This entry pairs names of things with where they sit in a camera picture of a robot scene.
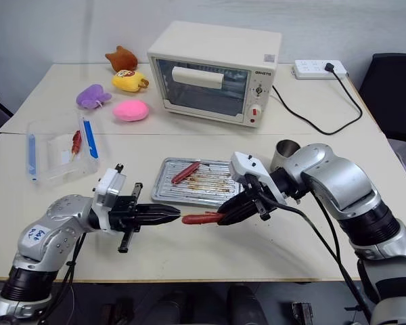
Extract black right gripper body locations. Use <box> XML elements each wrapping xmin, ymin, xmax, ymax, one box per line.
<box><xmin>241</xmin><ymin>173</ymin><xmax>279</xmax><ymax>221</ymax></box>

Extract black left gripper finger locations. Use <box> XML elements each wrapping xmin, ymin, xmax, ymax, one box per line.
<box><xmin>137</xmin><ymin>204</ymin><xmax>182</xmax><ymax>217</ymax></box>
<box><xmin>137</xmin><ymin>215</ymin><xmax>180</xmax><ymax>228</ymax></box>

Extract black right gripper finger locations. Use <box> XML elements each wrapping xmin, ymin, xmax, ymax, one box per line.
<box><xmin>219</xmin><ymin>202</ymin><xmax>262</xmax><ymax>227</ymax></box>
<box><xmin>217</xmin><ymin>190</ymin><xmax>255</xmax><ymax>215</ymax></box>

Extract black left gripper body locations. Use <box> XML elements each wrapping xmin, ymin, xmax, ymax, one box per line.
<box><xmin>108</xmin><ymin>182</ymin><xmax>144</xmax><ymax>255</ymax></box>

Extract metal baking tray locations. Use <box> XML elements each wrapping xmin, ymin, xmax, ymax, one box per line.
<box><xmin>150</xmin><ymin>156</ymin><xmax>247</xmax><ymax>209</ymax></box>

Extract metal cup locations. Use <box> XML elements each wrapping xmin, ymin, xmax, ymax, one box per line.
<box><xmin>274</xmin><ymin>139</ymin><xmax>301</xmax><ymax>171</ymax></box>

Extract skewered red sausage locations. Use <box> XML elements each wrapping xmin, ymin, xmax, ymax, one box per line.
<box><xmin>69</xmin><ymin>129</ymin><xmax>83</xmax><ymax>162</ymax></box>

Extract clear plastic container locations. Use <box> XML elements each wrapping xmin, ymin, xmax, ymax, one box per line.
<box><xmin>26</xmin><ymin>112</ymin><xmax>101</xmax><ymax>186</ymax></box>

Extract white handwritten label sticker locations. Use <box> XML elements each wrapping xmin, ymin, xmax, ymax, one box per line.
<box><xmin>22</xmin><ymin>223</ymin><xmax>53</xmax><ymax>253</ymax></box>

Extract pink plush toy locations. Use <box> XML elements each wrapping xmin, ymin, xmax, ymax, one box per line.
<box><xmin>112</xmin><ymin>99</ymin><xmax>150</xmax><ymax>123</ymax></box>

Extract purple plush toy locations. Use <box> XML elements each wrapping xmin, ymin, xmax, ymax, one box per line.
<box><xmin>75</xmin><ymin>83</ymin><xmax>114</xmax><ymax>110</ymax></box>

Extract yellow plush toy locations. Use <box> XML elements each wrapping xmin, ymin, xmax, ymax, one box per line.
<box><xmin>111</xmin><ymin>68</ymin><xmax>150</xmax><ymax>93</ymax></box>

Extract white toaster oven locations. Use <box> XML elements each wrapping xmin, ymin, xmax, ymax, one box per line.
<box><xmin>146</xmin><ymin>20</ymin><xmax>283</xmax><ymax>129</ymax></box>

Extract white power strip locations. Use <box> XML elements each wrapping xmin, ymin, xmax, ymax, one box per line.
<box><xmin>291</xmin><ymin>59</ymin><xmax>350</xmax><ymax>81</ymax></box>

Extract brown plush toy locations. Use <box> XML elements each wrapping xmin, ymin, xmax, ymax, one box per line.
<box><xmin>104</xmin><ymin>45</ymin><xmax>139</xmax><ymax>73</ymax></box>

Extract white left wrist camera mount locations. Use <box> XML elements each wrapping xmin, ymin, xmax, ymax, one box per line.
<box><xmin>92</xmin><ymin>167</ymin><xmax>127</xmax><ymax>235</ymax></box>

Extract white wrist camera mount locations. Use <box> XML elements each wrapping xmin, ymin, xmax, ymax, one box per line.
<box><xmin>229</xmin><ymin>151</ymin><xmax>288</xmax><ymax>206</ymax></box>
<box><xmin>92</xmin><ymin>167</ymin><xmax>127</xmax><ymax>235</ymax></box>

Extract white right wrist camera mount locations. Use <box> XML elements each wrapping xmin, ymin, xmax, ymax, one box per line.
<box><xmin>229</xmin><ymin>151</ymin><xmax>288</xmax><ymax>206</ymax></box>

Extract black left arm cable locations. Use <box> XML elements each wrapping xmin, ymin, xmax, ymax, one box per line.
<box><xmin>61</xmin><ymin>232</ymin><xmax>88</xmax><ymax>303</ymax></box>

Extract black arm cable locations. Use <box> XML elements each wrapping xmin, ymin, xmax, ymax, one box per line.
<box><xmin>258</xmin><ymin>189</ymin><xmax>373</xmax><ymax>319</ymax></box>
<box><xmin>61</xmin><ymin>232</ymin><xmax>88</xmax><ymax>303</ymax></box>

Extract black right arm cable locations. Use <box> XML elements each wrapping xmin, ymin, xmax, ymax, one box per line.
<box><xmin>258</xmin><ymin>189</ymin><xmax>373</xmax><ymax>319</ymax></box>

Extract black oven power cord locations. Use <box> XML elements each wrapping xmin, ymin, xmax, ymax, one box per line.
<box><xmin>271</xmin><ymin>62</ymin><xmax>364</xmax><ymax>136</ymax></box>

